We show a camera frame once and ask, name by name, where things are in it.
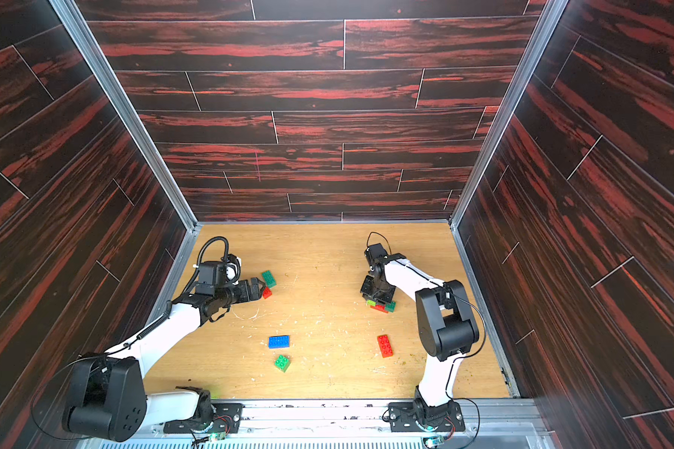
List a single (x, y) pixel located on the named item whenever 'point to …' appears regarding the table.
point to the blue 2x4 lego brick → (279, 341)
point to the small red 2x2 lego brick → (267, 292)
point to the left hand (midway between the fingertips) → (255, 285)
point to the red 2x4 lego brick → (386, 347)
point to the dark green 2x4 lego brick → (269, 278)
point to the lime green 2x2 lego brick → (371, 302)
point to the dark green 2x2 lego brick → (391, 306)
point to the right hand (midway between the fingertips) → (377, 298)
